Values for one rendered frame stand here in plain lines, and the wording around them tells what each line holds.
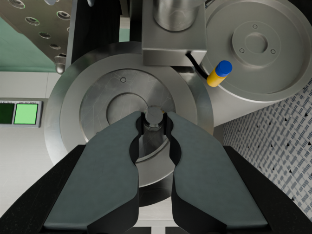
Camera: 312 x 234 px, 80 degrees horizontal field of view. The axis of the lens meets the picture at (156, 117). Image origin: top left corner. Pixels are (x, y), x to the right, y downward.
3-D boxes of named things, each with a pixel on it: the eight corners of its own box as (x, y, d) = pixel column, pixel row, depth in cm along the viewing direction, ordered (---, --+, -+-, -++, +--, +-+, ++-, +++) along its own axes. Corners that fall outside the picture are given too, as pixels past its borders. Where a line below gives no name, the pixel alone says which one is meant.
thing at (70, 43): (84, -73, 21) (68, 86, 17) (118, 45, 44) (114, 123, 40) (80, -73, 21) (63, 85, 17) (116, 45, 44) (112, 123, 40)
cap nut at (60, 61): (66, 55, 50) (64, 71, 49) (71, 62, 53) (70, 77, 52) (51, 55, 50) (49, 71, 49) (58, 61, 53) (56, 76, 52)
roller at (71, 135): (177, 41, 17) (215, 167, 15) (160, 107, 43) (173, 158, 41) (49, 68, 16) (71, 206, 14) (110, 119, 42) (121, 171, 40)
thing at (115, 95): (102, 54, 15) (189, 87, 15) (107, 65, 17) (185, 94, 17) (60, 140, 14) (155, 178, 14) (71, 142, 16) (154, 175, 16)
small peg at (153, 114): (138, 120, 11) (150, 100, 12) (140, 126, 14) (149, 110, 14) (158, 131, 11) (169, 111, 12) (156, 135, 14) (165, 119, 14)
